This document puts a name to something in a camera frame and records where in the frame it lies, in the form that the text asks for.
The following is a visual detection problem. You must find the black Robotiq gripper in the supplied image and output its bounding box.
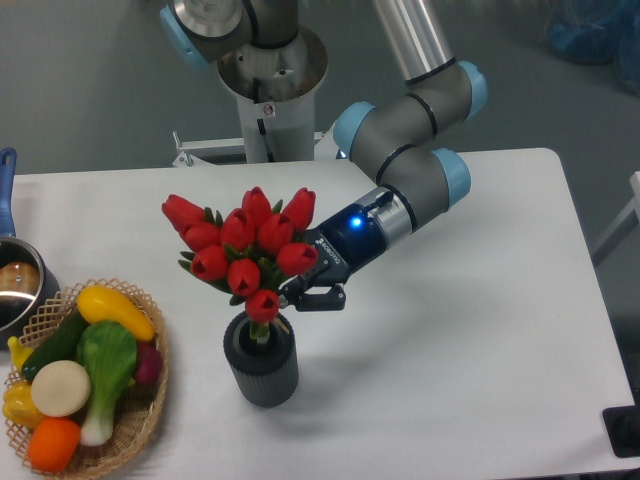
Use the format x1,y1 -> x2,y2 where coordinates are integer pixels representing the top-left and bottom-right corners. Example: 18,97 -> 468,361
279,205 -> 387,311

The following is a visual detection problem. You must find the red tulip bouquet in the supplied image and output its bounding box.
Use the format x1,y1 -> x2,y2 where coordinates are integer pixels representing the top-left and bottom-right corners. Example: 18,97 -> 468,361
161,186 -> 318,346

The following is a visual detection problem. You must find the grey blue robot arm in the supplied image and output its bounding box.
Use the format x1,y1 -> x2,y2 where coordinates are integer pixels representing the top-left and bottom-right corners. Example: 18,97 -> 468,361
160,1 -> 487,311

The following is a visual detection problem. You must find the dark grey ribbed vase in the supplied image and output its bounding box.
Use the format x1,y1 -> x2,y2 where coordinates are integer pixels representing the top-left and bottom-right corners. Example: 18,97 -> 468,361
223,313 -> 299,408

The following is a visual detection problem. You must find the purple red radish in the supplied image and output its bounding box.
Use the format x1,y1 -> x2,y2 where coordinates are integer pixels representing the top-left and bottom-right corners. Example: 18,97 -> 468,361
133,343 -> 163,385

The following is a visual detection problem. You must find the green bok choy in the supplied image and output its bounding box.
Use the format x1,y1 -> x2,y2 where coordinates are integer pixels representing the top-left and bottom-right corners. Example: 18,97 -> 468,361
76,320 -> 137,447

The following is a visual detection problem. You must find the yellow squash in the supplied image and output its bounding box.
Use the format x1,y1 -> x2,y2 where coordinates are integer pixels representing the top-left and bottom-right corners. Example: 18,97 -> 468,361
76,285 -> 156,342

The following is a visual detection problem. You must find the woven wicker basket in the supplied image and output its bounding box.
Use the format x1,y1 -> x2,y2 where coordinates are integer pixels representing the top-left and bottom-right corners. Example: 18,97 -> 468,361
1,279 -> 169,479

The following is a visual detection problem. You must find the dark green cucumber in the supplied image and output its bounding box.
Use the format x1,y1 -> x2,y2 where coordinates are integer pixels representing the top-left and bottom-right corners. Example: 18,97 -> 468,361
21,310 -> 89,382

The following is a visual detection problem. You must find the round cream bun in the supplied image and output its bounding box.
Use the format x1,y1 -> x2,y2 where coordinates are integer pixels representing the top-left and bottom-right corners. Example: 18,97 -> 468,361
31,360 -> 91,417

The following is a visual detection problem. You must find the orange fruit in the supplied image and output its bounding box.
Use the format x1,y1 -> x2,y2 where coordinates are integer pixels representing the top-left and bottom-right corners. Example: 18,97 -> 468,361
27,417 -> 80,473

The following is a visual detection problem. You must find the yellow bell pepper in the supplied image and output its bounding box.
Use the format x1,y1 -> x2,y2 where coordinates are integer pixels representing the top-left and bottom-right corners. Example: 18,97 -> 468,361
2,380 -> 45,430

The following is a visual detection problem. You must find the black device at edge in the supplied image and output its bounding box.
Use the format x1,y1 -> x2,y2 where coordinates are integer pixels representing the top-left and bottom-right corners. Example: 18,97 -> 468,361
602,406 -> 639,458

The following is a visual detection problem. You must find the blue plastic bag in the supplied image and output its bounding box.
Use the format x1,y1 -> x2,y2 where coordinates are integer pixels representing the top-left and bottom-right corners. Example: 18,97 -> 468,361
545,1 -> 639,95

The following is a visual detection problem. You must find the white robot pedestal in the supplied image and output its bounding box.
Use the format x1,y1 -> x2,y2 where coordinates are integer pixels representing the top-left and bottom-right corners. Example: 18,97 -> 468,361
171,27 -> 356,169

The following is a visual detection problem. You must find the blue handled saucepan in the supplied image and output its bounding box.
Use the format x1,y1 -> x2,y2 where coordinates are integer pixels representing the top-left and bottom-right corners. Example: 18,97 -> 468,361
1,147 -> 59,351

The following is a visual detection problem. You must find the white frame at right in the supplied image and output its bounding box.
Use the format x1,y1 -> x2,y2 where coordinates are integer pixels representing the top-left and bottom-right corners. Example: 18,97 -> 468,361
591,171 -> 639,267

